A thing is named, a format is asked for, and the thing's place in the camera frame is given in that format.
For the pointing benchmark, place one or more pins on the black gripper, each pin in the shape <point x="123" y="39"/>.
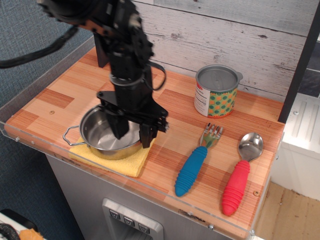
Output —
<point x="133" y="102"/>

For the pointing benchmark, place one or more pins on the small steel pot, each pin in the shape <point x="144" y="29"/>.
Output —
<point x="97" y="135"/>

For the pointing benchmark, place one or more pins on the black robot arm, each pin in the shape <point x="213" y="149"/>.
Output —
<point x="124" y="45"/>

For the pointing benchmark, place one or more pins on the yellow folded cloth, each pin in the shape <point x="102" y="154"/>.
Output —
<point x="130" y="166"/>

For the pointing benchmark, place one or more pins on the grey toy fridge cabinet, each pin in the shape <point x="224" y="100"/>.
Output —
<point x="107" y="210"/>

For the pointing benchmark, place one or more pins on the toy food can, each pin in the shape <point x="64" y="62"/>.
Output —
<point x="216" y="90"/>

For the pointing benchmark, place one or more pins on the black and orange object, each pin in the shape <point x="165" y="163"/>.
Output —
<point x="14" y="226"/>

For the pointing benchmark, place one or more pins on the white toy furniture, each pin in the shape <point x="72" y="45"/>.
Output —
<point x="297" y="163"/>

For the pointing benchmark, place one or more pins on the blue handled fork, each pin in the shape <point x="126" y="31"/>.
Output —
<point x="192" y="166"/>

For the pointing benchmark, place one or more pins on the dark left post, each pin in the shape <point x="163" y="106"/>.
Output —
<point x="101" y="50"/>

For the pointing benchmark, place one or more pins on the dark post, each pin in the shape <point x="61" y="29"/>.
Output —
<point x="304" y="59"/>
<point x="101" y="50"/>

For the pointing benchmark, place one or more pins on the red handled spoon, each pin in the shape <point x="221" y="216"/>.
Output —
<point x="250" y="147"/>

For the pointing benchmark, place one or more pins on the clear acrylic guard rail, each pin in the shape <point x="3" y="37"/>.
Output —
<point x="45" y="117"/>

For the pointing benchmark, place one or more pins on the dark right post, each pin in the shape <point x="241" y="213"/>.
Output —
<point x="304" y="59"/>

